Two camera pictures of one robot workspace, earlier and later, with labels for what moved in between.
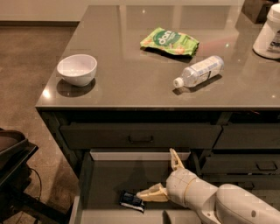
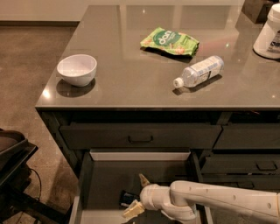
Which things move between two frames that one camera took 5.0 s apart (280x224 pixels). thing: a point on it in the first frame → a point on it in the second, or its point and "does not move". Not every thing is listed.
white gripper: [177, 184] → [149, 197]
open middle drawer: [107, 174] does not move
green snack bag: [171, 41] does not move
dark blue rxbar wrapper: [132, 200] does not move
